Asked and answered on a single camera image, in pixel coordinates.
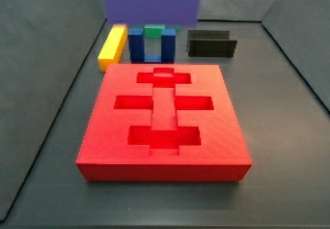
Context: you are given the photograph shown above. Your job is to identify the green S-shaped block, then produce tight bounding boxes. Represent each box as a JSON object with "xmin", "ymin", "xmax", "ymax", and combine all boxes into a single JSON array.
[{"xmin": 135, "ymin": 24, "xmax": 181, "ymax": 38}]

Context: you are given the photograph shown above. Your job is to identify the purple U-shaped block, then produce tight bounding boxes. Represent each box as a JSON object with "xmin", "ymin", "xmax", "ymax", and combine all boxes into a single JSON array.
[{"xmin": 104, "ymin": 0, "xmax": 200, "ymax": 26}]

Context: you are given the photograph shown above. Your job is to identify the blue U-shaped block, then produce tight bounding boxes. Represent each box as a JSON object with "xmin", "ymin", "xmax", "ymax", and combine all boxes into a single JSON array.
[{"xmin": 128, "ymin": 28, "xmax": 176, "ymax": 64}]

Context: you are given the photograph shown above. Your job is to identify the yellow long bar block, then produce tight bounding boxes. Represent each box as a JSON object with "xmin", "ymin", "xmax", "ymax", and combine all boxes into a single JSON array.
[{"xmin": 97, "ymin": 24, "xmax": 128, "ymax": 72}]

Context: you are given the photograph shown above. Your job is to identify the black angle bracket fixture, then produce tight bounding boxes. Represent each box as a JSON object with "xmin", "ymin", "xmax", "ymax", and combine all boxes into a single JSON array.
[{"xmin": 187, "ymin": 30, "xmax": 238, "ymax": 58}]

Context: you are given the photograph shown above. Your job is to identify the red board with slots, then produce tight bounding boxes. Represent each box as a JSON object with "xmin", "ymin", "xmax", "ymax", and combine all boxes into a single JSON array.
[{"xmin": 76, "ymin": 64, "xmax": 252, "ymax": 182}]

